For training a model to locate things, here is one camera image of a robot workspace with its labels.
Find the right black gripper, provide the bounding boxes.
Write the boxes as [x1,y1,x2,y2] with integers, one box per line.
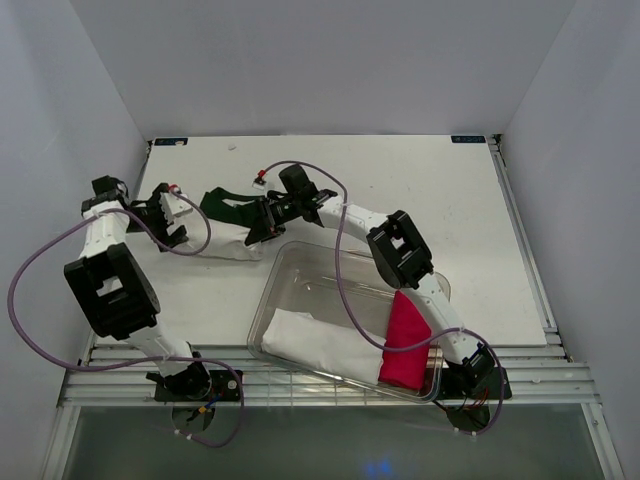
[247,195,302,246]

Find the white and green t-shirt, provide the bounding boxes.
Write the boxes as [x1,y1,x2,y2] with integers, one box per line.
[185,187,264,261]

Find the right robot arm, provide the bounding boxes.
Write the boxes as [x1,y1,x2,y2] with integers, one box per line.
[245,162,506,397]

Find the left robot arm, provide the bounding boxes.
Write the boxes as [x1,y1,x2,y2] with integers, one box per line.
[64,176,212,400]

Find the blue corner label left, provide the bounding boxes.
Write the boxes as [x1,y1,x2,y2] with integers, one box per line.
[153,137,189,147]

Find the blue corner label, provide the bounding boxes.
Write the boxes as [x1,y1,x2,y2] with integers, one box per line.
[153,137,189,147]
[450,135,486,144]

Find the clear plastic bin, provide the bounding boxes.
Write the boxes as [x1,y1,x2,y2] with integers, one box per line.
[247,241,443,403]

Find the rolled white t-shirt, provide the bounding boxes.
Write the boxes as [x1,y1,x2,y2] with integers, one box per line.
[261,309,383,385]

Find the rolled pink t-shirt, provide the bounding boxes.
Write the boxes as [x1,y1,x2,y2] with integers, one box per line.
[379,291,432,390]

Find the blue corner label right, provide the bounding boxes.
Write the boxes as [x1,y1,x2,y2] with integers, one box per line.
[450,135,486,144]

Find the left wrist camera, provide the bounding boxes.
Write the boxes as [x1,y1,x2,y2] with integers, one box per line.
[159,184,194,224]

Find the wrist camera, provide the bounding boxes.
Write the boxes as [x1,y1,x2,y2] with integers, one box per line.
[252,170,267,190]
[159,184,194,224]

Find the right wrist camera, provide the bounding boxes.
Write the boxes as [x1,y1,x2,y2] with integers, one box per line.
[252,170,267,190]

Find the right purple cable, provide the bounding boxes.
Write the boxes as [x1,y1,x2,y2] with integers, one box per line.
[257,160,504,437]

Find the purple cable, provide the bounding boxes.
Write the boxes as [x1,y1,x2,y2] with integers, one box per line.
[6,192,246,448]
[257,160,504,437]

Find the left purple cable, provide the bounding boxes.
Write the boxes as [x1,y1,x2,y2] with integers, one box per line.
[6,192,246,448]

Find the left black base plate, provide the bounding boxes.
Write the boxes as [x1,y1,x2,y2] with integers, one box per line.
[146,370,240,403]

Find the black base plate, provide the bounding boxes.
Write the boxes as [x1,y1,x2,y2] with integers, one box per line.
[436,367,513,400]
[146,370,240,403]

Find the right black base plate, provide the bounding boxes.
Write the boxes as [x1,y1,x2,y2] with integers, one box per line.
[436,367,513,400]

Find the aluminium frame rails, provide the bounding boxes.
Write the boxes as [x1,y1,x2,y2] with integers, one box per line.
[54,133,626,480]

